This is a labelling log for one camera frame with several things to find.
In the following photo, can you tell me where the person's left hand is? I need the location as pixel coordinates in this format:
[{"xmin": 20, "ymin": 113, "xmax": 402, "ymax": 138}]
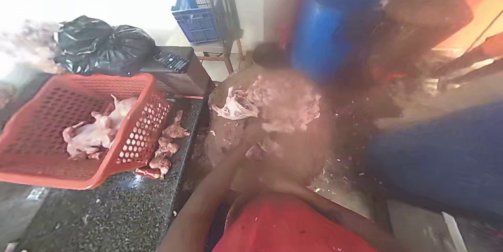
[{"xmin": 240, "ymin": 122, "xmax": 269, "ymax": 156}]

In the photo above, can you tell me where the person's right hand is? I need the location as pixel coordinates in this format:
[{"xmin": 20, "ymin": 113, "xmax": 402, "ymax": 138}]
[{"xmin": 230, "ymin": 162, "xmax": 285, "ymax": 196}]

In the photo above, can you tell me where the person's left forearm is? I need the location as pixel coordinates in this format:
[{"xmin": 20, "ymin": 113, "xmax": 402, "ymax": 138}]
[{"xmin": 156, "ymin": 144, "xmax": 249, "ymax": 252}]

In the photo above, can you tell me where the person's right forearm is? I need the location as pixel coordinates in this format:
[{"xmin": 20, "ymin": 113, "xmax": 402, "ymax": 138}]
[{"xmin": 274, "ymin": 179, "xmax": 405, "ymax": 252}]

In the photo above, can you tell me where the round wooden chopping block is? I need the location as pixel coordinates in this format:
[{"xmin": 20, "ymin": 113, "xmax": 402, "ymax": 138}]
[{"xmin": 204, "ymin": 62, "xmax": 334, "ymax": 194}]

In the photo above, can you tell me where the skinned pale chicken carcass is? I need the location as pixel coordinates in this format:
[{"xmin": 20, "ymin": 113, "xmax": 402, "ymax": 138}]
[{"xmin": 211, "ymin": 87, "xmax": 259, "ymax": 121}]

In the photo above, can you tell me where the pile of chopped meat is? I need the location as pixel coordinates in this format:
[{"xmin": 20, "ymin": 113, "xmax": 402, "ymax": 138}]
[{"xmin": 247, "ymin": 75, "xmax": 322, "ymax": 133}]

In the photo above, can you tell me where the person's body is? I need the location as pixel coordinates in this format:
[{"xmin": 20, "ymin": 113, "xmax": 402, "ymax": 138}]
[{"xmin": 211, "ymin": 192, "xmax": 379, "ymax": 252}]

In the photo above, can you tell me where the reddish raw meat piece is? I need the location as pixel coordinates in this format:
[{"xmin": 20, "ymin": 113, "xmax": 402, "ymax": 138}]
[
  {"xmin": 155, "ymin": 137, "xmax": 181, "ymax": 158},
  {"xmin": 149, "ymin": 155, "xmax": 172, "ymax": 179},
  {"xmin": 163, "ymin": 111, "xmax": 191, "ymax": 139}
]

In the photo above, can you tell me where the dark round container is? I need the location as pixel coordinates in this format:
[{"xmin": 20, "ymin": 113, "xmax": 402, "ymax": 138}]
[{"xmin": 252, "ymin": 41, "xmax": 292, "ymax": 69}]

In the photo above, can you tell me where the black weighing scale with keypad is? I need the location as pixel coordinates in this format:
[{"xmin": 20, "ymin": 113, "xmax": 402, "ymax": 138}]
[{"xmin": 140, "ymin": 46, "xmax": 213, "ymax": 98}]

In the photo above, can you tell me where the red and white packet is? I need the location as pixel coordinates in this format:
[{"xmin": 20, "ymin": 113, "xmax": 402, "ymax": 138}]
[{"xmin": 135, "ymin": 166, "xmax": 162, "ymax": 179}]

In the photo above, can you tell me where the blue plastic crate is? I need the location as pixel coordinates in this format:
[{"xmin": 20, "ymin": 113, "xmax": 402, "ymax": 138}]
[{"xmin": 171, "ymin": 0, "xmax": 221, "ymax": 44}]

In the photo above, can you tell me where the blue plastic barrel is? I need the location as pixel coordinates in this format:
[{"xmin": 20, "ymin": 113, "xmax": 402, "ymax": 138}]
[{"xmin": 290, "ymin": 0, "xmax": 387, "ymax": 82}]

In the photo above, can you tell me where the whole plucked chicken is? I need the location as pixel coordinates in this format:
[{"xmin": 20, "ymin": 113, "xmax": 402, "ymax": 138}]
[
  {"xmin": 62, "ymin": 111, "xmax": 114, "ymax": 161},
  {"xmin": 105, "ymin": 94, "xmax": 139, "ymax": 135}
]

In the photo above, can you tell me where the red perforated plastic basket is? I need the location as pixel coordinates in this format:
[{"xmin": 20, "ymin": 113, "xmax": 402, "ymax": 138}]
[{"xmin": 0, "ymin": 73, "xmax": 171, "ymax": 190}]

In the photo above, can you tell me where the black plastic garbage bag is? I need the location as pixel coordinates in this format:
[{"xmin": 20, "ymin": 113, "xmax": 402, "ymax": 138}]
[{"xmin": 55, "ymin": 15, "xmax": 157, "ymax": 76}]

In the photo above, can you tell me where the large dark blue object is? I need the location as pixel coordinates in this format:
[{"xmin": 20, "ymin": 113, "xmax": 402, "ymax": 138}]
[{"xmin": 365, "ymin": 101, "xmax": 503, "ymax": 219}]

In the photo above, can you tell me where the white narrow strip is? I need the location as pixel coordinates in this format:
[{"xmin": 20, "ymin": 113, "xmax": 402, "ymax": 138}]
[{"xmin": 441, "ymin": 211, "xmax": 467, "ymax": 252}]

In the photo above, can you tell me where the large brown rounded object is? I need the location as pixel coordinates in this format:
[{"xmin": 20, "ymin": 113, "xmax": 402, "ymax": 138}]
[{"xmin": 383, "ymin": 0, "xmax": 473, "ymax": 64}]

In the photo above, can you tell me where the orange sheet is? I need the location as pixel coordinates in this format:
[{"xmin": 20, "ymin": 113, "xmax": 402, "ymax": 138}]
[{"xmin": 432, "ymin": 0, "xmax": 503, "ymax": 58}]

